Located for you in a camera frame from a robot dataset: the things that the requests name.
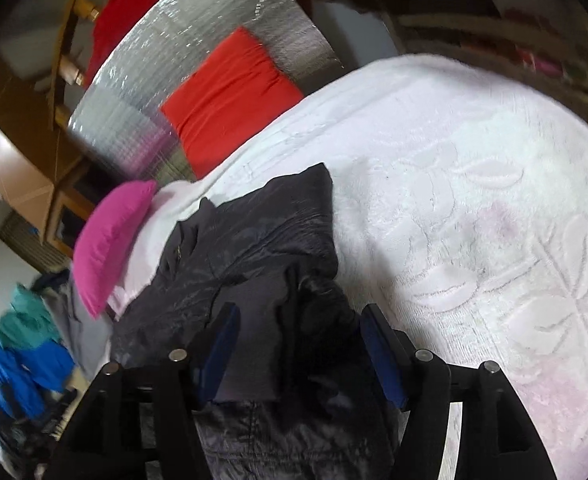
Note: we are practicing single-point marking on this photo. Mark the wooden headboard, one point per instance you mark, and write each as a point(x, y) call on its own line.
point(74, 50)

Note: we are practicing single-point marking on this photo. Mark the wooden shelf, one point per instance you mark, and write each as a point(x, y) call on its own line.
point(518, 25)

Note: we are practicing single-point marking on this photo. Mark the teal garment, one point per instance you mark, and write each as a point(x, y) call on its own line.
point(21, 317)

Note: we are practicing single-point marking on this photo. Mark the white floral embossed blanket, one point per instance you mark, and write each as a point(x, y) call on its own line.
point(453, 240)

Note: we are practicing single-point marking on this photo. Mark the red cloth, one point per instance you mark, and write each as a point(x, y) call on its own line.
point(124, 15)

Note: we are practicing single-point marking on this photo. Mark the wooden cabinet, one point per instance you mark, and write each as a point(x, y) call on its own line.
point(24, 170)

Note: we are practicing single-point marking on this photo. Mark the pink pillow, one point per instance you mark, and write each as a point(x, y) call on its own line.
point(109, 247)

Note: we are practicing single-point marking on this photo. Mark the orange-red pillow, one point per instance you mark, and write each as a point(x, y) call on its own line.
point(229, 100)

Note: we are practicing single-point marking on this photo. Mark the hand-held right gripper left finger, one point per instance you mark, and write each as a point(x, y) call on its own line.
point(222, 349)

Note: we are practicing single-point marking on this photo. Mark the black quilted jacket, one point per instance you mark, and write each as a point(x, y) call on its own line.
point(254, 265)

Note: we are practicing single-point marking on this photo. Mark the silver foil insulation mat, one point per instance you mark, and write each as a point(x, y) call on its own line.
point(184, 60)

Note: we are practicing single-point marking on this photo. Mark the blue jacket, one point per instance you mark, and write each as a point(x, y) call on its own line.
point(24, 370)

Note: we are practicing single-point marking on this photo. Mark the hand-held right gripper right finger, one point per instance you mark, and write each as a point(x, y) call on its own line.
point(382, 355)

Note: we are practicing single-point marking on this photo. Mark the grey garment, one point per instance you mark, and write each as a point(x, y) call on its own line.
point(81, 327)

